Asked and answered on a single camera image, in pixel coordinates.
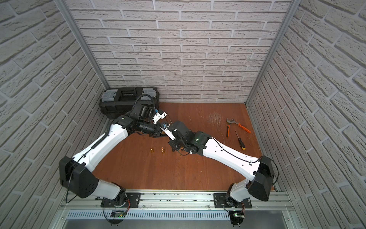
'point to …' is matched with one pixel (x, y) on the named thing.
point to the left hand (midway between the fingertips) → (172, 133)
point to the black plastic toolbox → (115, 102)
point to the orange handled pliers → (232, 120)
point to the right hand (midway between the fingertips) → (175, 134)
